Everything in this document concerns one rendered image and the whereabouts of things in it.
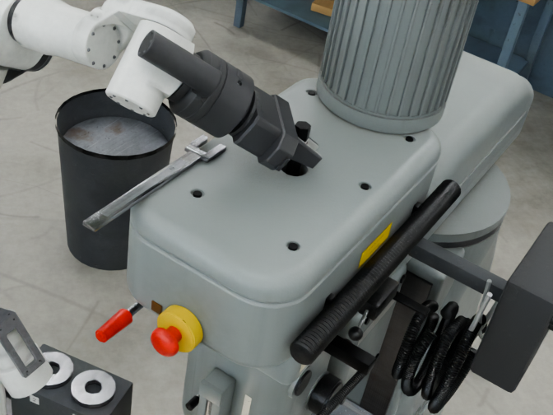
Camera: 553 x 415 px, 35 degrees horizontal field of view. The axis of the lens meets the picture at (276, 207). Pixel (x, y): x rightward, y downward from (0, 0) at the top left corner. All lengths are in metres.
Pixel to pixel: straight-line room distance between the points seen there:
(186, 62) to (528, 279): 0.65
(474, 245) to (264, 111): 0.76
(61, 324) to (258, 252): 2.53
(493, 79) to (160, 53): 0.95
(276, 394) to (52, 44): 0.60
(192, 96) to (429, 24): 0.35
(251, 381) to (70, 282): 2.41
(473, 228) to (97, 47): 0.88
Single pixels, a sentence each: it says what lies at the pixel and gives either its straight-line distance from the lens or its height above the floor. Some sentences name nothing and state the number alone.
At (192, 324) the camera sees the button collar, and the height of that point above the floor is 1.78.
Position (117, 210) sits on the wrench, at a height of 1.90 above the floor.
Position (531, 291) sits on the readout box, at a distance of 1.36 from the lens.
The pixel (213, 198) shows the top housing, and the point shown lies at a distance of 1.09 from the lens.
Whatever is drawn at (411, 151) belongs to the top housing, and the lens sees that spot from 1.26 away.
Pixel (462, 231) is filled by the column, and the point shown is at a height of 1.56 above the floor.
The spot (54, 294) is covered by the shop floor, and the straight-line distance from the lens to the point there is 3.63.
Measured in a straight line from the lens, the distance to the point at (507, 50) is 4.81.
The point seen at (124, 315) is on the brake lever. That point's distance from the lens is 1.18.
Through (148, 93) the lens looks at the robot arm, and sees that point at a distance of 1.02.
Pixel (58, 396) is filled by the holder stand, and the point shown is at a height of 1.12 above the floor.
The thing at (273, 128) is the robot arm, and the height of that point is 1.98.
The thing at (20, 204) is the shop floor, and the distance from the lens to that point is 4.06.
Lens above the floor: 2.57
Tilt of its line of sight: 38 degrees down
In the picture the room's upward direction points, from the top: 11 degrees clockwise
